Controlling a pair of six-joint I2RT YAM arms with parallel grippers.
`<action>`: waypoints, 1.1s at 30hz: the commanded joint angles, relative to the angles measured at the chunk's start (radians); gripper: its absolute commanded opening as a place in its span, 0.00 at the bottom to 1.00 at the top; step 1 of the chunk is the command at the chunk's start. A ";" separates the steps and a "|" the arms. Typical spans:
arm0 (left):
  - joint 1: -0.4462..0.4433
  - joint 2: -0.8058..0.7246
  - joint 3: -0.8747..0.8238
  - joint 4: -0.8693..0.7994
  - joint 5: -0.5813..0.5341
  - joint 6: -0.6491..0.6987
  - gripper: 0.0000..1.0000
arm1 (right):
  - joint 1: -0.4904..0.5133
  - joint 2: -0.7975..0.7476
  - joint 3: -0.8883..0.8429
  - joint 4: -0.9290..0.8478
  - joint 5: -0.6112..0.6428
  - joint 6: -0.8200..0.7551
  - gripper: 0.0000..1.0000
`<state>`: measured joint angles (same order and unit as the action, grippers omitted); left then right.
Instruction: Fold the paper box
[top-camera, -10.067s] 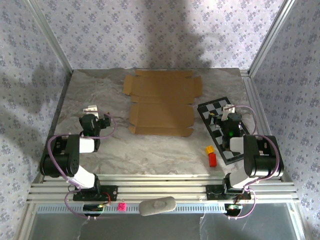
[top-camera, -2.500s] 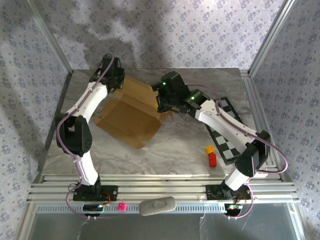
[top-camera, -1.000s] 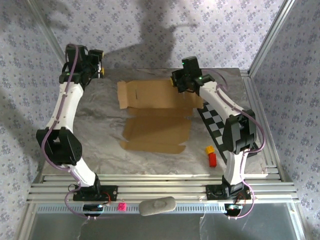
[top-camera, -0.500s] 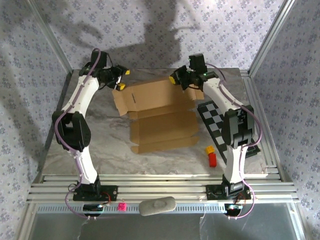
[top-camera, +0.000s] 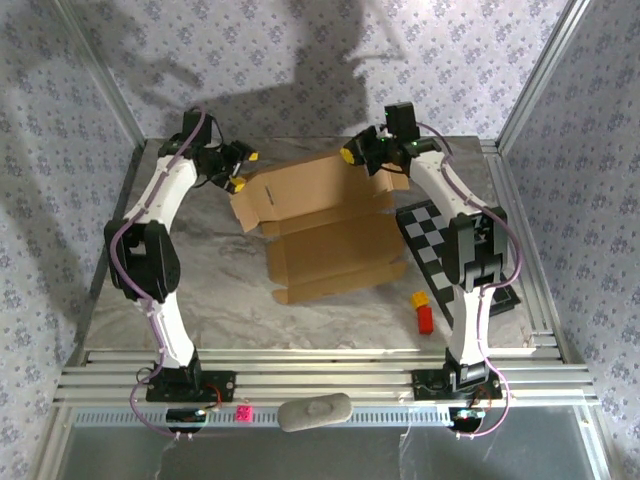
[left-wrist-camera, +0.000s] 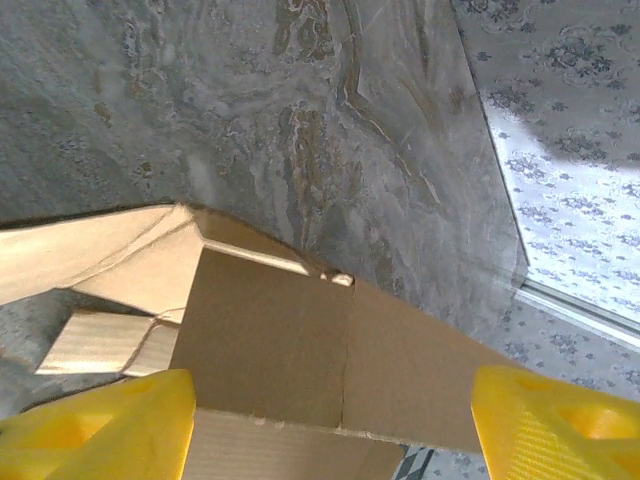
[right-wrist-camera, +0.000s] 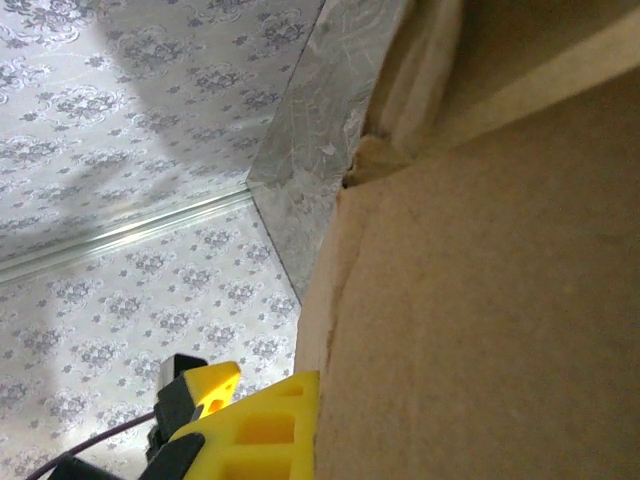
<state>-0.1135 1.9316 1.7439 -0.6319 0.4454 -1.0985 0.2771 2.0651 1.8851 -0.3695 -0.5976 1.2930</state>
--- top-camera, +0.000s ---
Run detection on grey oval stone pad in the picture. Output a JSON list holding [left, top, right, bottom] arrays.
[[277, 392, 354, 433]]

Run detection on red toy brick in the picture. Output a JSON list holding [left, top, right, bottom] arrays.
[[415, 306, 436, 336]]

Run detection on slotted grey cable duct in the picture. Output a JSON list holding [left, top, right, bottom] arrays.
[[72, 404, 454, 430]]

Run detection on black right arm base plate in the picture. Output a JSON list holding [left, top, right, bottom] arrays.
[[410, 368, 503, 402]]

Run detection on grey lower panel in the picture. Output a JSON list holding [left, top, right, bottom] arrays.
[[49, 425, 604, 480]]

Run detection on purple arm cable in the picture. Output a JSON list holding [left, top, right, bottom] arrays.
[[414, 121, 525, 442], [108, 106, 212, 442]]

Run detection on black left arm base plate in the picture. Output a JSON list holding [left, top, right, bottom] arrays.
[[144, 368, 238, 403]]

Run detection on brown cardboard box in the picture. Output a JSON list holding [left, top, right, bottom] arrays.
[[228, 149, 411, 305]]

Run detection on black grey checkerboard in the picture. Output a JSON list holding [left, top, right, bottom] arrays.
[[395, 198, 522, 324]]

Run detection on aluminium rail frame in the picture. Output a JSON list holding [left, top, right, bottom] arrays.
[[52, 347, 601, 407]]

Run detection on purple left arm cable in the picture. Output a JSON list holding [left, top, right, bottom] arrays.
[[108, 106, 212, 442]]

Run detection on aluminium side rails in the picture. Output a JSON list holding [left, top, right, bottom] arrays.
[[479, 139, 567, 362]]

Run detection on aluminium corner post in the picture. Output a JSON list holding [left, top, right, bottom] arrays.
[[49, 0, 149, 149], [496, 0, 592, 152]]

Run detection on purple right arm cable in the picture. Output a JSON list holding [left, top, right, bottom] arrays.
[[414, 121, 525, 442]]

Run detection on small black circuit board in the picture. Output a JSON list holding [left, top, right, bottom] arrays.
[[165, 407, 208, 434], [447, 405, 487, 433]]

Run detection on thin red black wire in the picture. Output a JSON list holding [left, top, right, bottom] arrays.
[[468, 385, 496, 411], [198, 383, 225, 414]]

